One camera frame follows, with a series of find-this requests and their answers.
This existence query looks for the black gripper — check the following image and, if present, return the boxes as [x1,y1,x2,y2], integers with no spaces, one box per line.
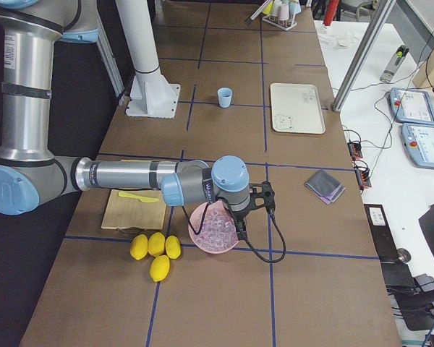
[226,181,276,241]

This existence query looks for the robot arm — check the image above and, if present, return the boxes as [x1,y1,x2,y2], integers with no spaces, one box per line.
[0,1,275,240]

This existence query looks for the clear ice cubes pile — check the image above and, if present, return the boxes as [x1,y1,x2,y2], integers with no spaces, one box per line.
[193,208,239,251]

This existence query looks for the light blue cup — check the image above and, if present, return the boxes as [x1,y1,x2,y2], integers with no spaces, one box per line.
[217,87,233,108]

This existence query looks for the metal cup rack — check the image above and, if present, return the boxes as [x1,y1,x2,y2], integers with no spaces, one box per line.
[262,13,297,31]

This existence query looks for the yellow-green cup on rack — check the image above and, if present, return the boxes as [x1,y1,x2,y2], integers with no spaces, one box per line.
[262,0,273,14]

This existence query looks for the pink cup on rack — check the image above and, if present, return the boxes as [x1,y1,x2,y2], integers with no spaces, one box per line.
[278,2,289,22]

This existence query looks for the white cup on rack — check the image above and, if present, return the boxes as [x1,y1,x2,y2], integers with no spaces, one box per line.
[271,0,282,17]

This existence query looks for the blue cup on rack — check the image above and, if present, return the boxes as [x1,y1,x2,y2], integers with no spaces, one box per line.
[289,0,302,16]

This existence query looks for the pink bowl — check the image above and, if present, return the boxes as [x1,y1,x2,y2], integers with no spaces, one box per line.
[187,200,242,254]

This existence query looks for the yellow lemon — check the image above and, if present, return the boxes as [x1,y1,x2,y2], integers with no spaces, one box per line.
[129,234,148,260]
[150,254,171,282]
[165,235,182,260]
[148,232,166,257]

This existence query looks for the grey folded cloth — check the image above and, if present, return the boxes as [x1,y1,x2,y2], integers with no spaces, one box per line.
[305,170,345,205]

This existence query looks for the yellow plastic knife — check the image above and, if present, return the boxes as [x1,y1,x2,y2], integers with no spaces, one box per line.
[118,191,159,203]

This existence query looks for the wooden cutting board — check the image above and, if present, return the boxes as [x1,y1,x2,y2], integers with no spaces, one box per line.
[101,159,174,231]

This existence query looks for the cream bear tray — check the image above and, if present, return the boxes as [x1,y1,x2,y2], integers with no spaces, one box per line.
[270,83,326,134]

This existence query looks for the black power strip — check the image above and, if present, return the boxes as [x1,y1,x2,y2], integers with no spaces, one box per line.
[354,163,372,192]
[347,140,363,160]

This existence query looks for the black box white label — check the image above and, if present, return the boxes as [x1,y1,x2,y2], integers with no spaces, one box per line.
[364,204,399,263]

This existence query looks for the teach pendant near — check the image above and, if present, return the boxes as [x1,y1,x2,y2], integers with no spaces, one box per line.
[401,123,434,169]

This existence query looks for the teach pendant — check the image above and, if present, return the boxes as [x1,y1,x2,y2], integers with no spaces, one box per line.
[389,87,434,125]
[401,123,434,169]

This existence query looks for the teach pendant far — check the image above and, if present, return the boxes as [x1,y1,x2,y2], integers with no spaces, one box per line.
[389,87,434,125]

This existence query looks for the crumpled white plastic bags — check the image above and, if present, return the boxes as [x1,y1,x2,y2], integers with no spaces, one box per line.
[317,24,361,49]

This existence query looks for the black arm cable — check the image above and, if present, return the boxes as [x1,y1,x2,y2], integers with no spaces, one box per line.
[182,202,286,263]

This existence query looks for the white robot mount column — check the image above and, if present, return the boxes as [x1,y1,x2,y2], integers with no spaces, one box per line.
[116,0,181,119]

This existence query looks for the aluminium frame post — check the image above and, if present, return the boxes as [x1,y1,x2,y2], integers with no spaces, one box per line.
[331,0,396,112]

